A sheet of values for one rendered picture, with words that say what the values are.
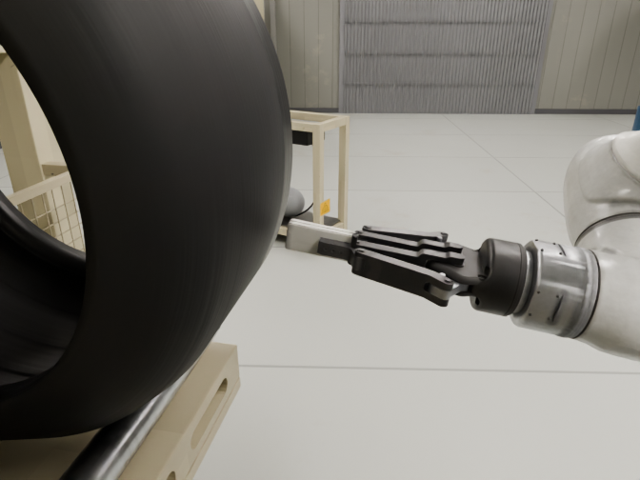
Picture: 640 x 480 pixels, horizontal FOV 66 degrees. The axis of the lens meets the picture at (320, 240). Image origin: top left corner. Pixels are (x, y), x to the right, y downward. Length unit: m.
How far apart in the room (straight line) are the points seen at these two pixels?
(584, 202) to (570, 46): 8.33
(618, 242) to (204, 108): 0.40
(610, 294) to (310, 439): 1.42
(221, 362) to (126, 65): 0.47
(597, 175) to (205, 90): 0.43
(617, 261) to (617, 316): 0.05
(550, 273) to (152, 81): 0.37
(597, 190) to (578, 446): 1.47
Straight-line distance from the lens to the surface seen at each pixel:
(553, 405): 2.12
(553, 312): 0.51
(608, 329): 0.52
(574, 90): 9.05
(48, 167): 1.39
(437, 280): 0.46
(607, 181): 0.61
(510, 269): 0.49
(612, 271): 0.52
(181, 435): 0.63
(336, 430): 1.84
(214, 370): 0.71
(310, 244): 0.51
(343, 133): 3.05
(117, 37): 0.35
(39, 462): 0.75
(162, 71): 0.35
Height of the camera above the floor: 1.30
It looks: 24 degrees down
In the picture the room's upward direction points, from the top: straight up
